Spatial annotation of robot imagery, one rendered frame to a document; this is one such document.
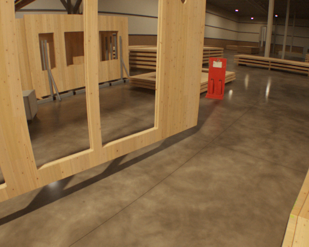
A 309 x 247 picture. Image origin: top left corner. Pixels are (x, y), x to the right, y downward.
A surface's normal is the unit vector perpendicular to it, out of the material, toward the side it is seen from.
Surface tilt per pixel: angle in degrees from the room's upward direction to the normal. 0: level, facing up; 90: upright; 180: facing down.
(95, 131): 90
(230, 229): 0
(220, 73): 90
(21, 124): 90
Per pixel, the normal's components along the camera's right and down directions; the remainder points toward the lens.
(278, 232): 0.00, -0.92
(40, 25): 0.78, 0.24
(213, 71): -0.40, 0.35
